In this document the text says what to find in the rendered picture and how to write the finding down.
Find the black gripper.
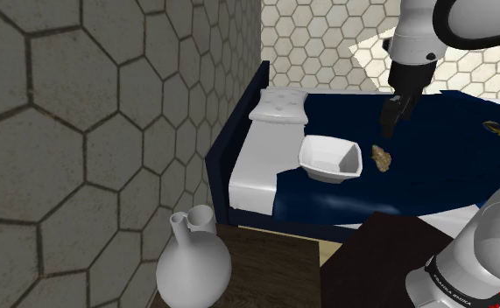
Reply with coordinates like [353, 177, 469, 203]
[379, 60, 434, 139]

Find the tan lumpy object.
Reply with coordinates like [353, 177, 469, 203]
[370, 143, 392, 173]

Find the bed with navy blanket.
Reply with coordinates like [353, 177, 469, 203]
[204, 60, 500, 244]

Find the white square bowl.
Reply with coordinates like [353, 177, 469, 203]
[297, 134, 363, 185]

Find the white pillow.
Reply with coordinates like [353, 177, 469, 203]
[248, 87, 309, 126]

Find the dark robot stand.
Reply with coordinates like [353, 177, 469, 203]
[320, 211, 500, 308]

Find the dark wooden nightstand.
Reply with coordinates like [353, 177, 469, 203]
[149, 223, 322, 308]

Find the white round vase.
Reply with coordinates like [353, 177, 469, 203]
[155, 204, 233, 308]

